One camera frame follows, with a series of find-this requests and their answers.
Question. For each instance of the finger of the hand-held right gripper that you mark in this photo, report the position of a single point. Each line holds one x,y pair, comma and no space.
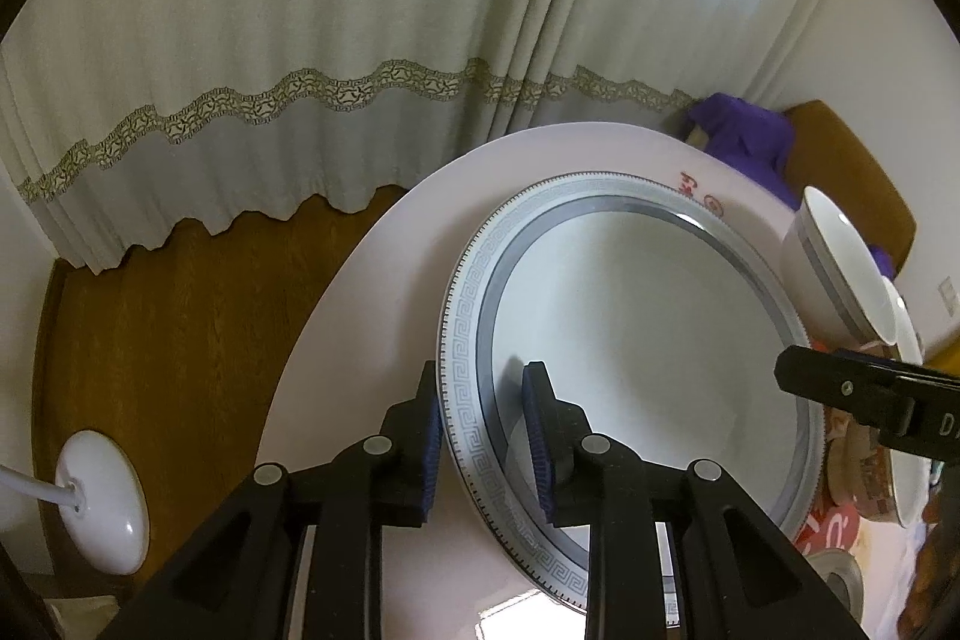
840,381

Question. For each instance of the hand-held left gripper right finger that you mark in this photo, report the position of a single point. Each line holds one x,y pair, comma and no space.
536,437

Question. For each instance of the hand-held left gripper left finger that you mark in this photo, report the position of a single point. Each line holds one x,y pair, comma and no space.
431,452

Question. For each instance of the white bowl floral outside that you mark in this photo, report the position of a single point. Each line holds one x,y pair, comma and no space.
909,490

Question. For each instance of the white bowl grey band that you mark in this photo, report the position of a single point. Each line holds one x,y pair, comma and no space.
825,250

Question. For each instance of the white plate grey patterned rim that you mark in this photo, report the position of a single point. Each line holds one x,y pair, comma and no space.
637,325

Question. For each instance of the grey tape roll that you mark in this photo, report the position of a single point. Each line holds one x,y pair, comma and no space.
844,584

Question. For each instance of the purple cloth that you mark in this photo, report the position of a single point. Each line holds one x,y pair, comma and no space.
742,134

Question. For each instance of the white round lamp base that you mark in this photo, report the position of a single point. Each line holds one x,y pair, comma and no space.
101,505

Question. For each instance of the white wall socket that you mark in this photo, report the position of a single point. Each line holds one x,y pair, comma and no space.
951,296

